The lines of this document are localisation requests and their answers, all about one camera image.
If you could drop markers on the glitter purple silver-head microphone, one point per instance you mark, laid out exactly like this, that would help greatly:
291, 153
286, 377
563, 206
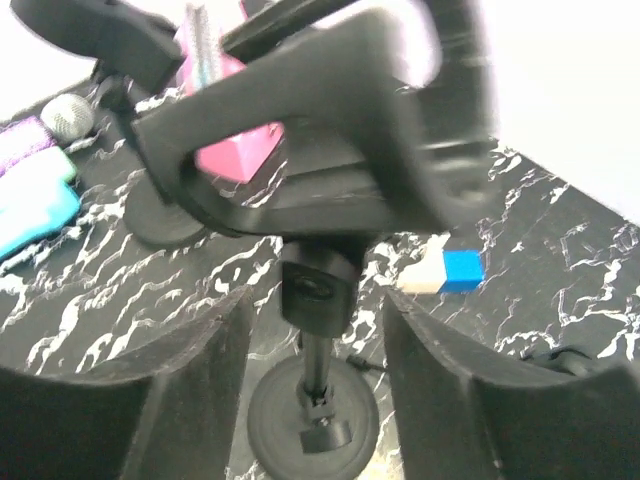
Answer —
64, 120

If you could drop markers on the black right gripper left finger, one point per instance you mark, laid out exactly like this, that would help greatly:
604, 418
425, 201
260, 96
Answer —
164, 410

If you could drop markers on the black tripod stand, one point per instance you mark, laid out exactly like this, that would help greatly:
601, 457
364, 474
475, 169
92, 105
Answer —
568, 360

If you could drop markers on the black round-base clip stand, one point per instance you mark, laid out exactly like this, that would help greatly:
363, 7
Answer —
127, 44

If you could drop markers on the cyan blue microphone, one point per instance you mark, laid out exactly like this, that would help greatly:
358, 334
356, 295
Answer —
45, 212

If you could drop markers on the mint green microphone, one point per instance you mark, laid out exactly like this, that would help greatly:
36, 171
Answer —
49, 166

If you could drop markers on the blue and white block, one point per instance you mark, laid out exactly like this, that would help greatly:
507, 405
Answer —
439, 270

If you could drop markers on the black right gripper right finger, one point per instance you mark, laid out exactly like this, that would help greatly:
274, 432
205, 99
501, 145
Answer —
465, 411

